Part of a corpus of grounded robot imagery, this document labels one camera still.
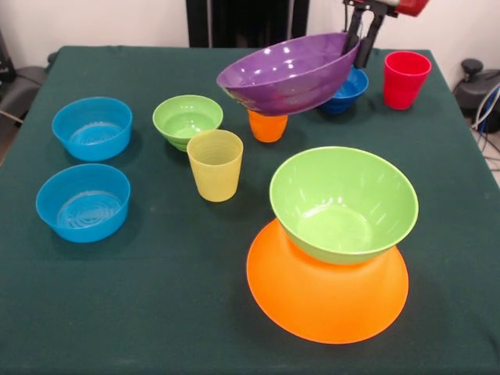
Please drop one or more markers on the purple bowl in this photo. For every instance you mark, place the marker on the purple bowl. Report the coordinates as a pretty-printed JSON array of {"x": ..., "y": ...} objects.
[{"x": 289, "y": 82}]

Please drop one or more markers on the light blue bowl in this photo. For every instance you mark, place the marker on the light blue bowl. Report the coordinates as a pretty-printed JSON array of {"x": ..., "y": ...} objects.
[
  {"x": 83, "y": 207},
  {"x": 92, "y": 131}
]

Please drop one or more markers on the large orange bowl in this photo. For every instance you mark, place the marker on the large orange bowl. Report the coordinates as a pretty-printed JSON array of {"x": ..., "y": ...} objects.
[{"x": 328, "y": 297}]

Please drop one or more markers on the dark green tablecloth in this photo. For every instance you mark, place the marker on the dark green tablecloth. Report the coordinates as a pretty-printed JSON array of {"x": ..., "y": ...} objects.
[{"x": 117, "y": 293}]

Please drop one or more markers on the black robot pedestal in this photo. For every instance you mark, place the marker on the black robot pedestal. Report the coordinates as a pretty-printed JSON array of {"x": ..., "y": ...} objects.
[{"x": 250, "y": 15}]

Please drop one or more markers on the dark blue bowl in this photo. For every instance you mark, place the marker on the dark blue bowl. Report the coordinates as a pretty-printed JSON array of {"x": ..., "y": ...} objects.
[{"x": 351, "y": 95}]

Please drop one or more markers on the small green bowl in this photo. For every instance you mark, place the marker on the small green bowl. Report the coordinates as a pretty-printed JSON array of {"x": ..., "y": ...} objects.
[{"x": 187, "y": 121}]

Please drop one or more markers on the orange cup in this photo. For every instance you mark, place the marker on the orange cup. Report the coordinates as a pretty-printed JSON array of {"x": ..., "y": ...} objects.
[{"x": 267, "y": 129}]

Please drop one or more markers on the large green bowl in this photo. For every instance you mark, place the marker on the large green bowl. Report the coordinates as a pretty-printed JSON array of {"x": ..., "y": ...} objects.
[{"x": 343, "y": 195}]

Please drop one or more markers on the red cup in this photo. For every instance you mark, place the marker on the red cup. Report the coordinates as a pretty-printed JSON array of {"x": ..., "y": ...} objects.
[{"x": 404, "y": 86}]

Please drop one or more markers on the yellow cup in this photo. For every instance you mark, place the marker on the yellow cup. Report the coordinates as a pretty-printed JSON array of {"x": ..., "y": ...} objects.
[{"x": 215, "y": 172}]

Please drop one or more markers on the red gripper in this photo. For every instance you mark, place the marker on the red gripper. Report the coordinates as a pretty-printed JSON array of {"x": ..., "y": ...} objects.
[{"x": 410, "y": 7}]

